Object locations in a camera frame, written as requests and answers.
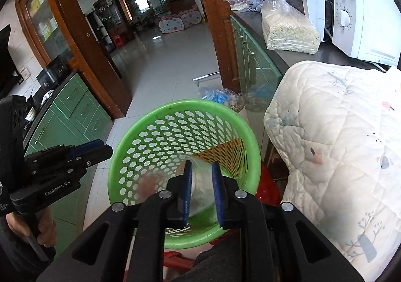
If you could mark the polka dot fabric box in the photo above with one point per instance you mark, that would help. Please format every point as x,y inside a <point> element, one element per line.
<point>170,24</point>
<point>191,18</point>

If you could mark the white quilted blanket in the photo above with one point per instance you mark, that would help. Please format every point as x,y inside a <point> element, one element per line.
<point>329,131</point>

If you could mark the plastic bag of flatbread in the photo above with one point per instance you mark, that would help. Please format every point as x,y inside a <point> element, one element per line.
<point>291,34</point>

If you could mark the white microwave oven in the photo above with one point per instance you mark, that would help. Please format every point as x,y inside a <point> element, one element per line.
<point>369,18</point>

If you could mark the black kitchen appliance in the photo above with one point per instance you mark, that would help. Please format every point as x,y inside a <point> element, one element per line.
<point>51,72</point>

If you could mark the person's left hand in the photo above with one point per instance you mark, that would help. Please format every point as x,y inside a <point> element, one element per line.
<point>47,228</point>

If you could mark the green plastic basket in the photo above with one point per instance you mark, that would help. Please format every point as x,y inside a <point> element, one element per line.
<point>188,104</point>

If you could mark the person's left forearm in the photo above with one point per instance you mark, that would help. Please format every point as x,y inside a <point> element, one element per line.
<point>12,252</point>

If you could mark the white metal rod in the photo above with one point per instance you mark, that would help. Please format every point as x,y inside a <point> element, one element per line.
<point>205,76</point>

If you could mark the black range hood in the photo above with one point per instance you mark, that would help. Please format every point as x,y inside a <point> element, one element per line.
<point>6,56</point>

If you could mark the wooden glass door cabinet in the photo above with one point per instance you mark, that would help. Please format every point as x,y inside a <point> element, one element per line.
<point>40,18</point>

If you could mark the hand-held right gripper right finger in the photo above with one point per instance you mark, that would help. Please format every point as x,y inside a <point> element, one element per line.
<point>217,197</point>

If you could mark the wooden door frame post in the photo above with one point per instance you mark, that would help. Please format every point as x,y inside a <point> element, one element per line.
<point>94,65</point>
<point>216,18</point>

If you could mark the clear plastic cup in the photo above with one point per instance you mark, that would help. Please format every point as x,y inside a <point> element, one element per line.
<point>202,194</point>

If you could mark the blue plastic bag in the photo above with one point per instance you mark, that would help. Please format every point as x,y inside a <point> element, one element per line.
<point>252,4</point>

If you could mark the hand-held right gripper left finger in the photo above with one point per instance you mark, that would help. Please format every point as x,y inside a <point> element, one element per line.
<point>188,194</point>

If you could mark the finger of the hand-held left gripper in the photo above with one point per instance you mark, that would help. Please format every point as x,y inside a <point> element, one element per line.
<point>89,145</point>
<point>98,155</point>

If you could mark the dark display cabinet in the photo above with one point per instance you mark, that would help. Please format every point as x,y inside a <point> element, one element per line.
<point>105,18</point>

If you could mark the green counter cabinet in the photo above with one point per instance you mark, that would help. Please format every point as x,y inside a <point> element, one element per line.
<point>250,59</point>
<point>75,106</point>

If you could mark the red plastic stool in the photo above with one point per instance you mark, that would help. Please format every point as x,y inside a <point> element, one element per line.
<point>269,188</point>

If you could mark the clear bag of blue items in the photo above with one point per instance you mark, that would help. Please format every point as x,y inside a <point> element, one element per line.
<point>219,97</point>

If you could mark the person's dark trouser leg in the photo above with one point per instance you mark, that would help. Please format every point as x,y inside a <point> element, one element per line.
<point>216,263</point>

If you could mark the small red stool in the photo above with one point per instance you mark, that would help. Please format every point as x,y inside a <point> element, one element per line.
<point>118,40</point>

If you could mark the white wall switch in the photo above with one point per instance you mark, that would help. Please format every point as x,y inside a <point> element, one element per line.
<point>25,73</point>

